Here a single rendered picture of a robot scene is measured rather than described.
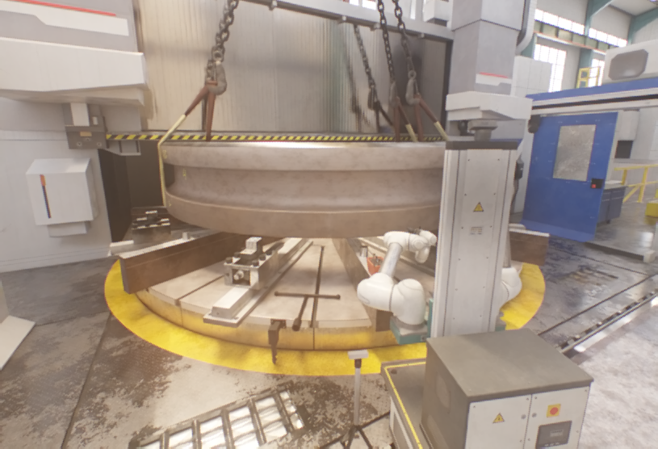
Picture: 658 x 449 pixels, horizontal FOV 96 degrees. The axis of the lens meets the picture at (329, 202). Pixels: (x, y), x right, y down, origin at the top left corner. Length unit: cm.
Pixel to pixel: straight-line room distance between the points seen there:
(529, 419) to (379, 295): 80
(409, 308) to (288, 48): 506
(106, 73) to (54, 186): 218
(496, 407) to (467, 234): 71
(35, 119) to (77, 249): 207
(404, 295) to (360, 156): 148
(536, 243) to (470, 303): 265
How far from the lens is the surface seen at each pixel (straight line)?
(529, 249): 438
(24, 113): 471
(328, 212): 283
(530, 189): 742
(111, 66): 360
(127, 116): 452
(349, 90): 639
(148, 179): 817
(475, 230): 164
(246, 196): 320
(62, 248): 589
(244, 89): 560
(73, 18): 416
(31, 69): 369
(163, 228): 456
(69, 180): 525
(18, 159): 577
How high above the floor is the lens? 178
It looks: 12 degrees down
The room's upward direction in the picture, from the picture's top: straight up
